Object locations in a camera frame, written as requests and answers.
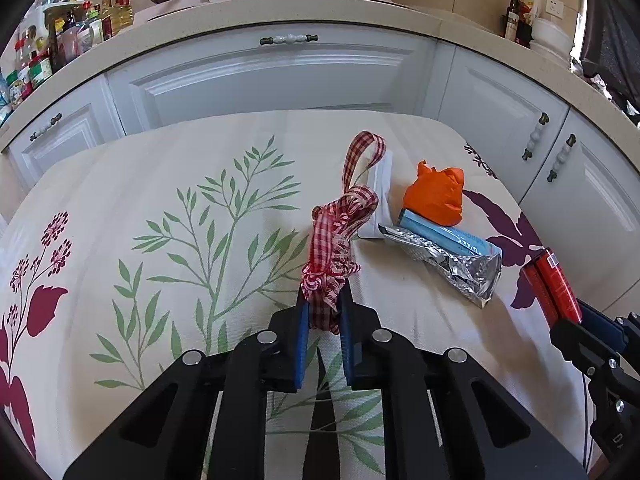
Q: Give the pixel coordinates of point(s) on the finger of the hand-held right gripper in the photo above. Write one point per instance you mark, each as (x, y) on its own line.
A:
(580, 347)
(607, 330)

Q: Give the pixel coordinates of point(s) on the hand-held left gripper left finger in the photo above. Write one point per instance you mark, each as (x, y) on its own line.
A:
(301, 340)

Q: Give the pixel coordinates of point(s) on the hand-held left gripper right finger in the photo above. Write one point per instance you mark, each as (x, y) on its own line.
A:
(346, 345)

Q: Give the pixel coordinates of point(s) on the red packet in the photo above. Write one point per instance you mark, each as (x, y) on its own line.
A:
(550, 285)

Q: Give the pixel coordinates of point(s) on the red checked ribbon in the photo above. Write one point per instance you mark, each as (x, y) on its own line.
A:
(330, 240)

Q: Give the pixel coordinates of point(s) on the blue silver foil wrapper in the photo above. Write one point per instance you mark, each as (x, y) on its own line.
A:
(460, 260)

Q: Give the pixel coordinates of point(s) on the small white packet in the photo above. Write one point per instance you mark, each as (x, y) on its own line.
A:
(380, 180)

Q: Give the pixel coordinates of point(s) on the small orange plastic bag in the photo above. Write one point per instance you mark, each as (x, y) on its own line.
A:
(435, 195)

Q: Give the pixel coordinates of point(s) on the countertop clutter pile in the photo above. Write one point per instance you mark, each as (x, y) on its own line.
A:
(600, 82)

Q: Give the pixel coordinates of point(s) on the white kitchen cabinet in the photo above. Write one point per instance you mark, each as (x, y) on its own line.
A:
(250, 75)

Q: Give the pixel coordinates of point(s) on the stacked white containers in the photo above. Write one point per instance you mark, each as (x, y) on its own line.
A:
(550, 42)

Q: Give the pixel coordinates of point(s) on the dark curtain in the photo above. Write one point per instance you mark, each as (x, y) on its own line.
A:
(612, 35)

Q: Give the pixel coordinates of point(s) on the dark glass bottle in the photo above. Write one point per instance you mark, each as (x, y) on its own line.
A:
(511, 20)

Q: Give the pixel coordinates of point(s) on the beige kitchen countertop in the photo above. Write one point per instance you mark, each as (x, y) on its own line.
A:
(300, 15)

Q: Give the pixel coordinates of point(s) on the white bottle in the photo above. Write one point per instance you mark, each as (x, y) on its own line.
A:
(534, 7)

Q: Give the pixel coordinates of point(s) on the yellow cooking oil bottle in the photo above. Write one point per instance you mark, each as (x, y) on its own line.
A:
(119, 7)

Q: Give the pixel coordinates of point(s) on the cluster of condiment bottles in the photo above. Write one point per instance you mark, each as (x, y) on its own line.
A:
(45, 55)

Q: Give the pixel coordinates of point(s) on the single wall outlet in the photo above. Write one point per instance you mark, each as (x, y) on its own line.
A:
(555, 6)

